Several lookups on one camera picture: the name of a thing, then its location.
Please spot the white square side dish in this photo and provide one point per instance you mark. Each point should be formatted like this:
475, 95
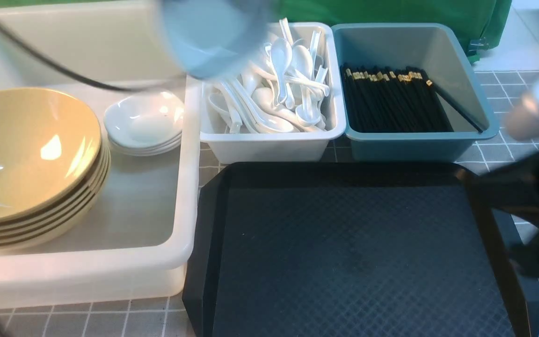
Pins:
212, 39

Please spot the white plastic spoon bin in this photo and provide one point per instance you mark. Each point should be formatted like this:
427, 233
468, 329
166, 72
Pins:
299, 146

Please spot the white spoons pile in bin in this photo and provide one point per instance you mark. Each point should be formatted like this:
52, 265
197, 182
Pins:
282, 88

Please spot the black serving tray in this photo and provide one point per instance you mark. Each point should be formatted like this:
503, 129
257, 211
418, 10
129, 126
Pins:
315, 249

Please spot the stack of white dishes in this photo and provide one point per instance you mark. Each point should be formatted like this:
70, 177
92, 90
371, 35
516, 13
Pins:
145, 125

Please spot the black chopsticks bundle in bin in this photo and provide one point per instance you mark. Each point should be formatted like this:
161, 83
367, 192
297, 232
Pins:
387, 100

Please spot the large white plastic tub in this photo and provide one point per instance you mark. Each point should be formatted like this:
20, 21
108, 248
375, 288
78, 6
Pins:
135, 240

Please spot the stack of yellow bowls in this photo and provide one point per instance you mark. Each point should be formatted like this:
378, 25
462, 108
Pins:
53, 165

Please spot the green cloth backdrop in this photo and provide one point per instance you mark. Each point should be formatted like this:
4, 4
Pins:
470, 20

